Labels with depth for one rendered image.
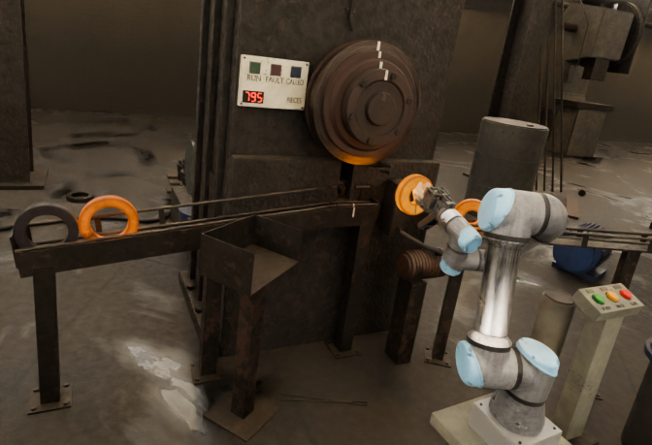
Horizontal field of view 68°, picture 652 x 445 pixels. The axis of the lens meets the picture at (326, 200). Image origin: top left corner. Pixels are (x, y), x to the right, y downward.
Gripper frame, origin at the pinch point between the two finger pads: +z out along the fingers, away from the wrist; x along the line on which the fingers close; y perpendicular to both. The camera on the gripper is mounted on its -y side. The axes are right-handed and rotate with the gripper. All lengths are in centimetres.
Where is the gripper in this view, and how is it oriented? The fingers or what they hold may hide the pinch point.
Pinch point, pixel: (415, 189)
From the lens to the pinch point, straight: 183.8
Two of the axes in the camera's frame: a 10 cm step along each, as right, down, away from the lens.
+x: -9.0, 0.0, -4.5
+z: -3.7, -5.6, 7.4
